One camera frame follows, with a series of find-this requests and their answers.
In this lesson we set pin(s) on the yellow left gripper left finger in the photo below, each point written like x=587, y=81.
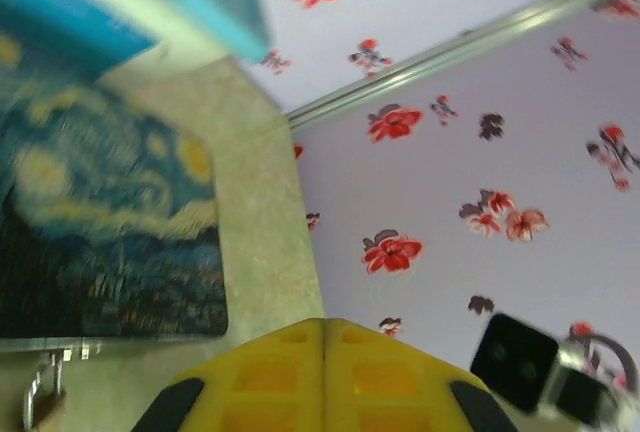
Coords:
x=260, y=387

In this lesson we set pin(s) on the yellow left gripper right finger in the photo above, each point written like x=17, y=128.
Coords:
x=390, y=387

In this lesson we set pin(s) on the starry night tin box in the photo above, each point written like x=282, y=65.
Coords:
x=115, y=232

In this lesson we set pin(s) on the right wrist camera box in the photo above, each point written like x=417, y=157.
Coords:
x=580, y=394

